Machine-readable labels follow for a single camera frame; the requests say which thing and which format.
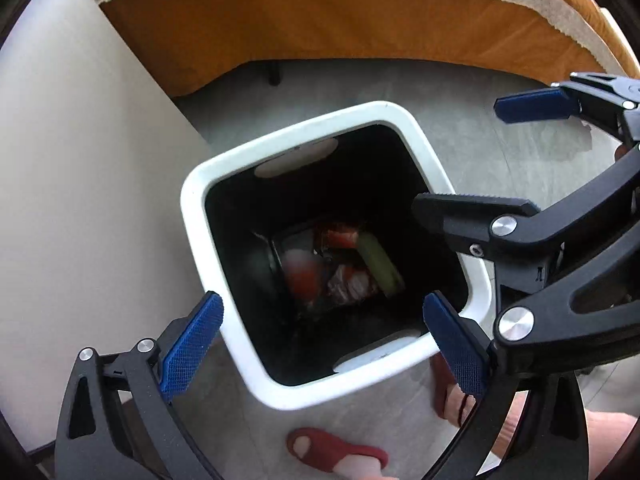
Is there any orange bed sheet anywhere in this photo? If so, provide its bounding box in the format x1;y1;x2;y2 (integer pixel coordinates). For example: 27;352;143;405
100;0;616;98

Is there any red snack wrapper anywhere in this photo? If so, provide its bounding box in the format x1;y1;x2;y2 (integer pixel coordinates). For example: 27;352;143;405
315;227;362;251

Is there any person's left foot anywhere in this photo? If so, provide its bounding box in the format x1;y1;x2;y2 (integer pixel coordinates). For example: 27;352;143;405
294;435;387;480

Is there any person's right foot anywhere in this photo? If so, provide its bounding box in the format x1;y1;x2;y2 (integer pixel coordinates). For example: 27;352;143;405
446;382;477;427

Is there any person's right leg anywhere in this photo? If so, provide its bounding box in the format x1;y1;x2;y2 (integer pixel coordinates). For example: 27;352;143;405
492;390;637;480

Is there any white trash bin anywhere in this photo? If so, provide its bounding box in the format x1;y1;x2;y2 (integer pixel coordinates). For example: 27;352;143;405
180;101;496;411

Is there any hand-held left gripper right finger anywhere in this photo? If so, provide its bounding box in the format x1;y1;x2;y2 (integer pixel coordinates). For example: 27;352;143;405
423;291;589;480

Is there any person's foot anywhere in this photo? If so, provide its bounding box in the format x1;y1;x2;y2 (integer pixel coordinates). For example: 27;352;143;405
446;382;477;427
294;435;387;480

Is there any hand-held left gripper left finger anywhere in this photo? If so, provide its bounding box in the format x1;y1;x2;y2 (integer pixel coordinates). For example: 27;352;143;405
55;291;224;480

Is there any pink crumpled wrapper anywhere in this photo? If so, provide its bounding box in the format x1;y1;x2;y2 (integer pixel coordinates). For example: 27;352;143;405
327;266;381;306

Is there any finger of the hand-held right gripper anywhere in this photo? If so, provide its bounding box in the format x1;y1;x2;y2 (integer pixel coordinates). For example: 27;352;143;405
494;72;640;153
411;144;640;377

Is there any green packet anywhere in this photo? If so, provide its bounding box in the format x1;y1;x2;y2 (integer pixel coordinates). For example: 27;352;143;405
357;232;406;295

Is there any red and white wrapper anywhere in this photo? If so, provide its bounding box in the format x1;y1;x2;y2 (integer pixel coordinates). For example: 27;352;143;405
280;247;327;307

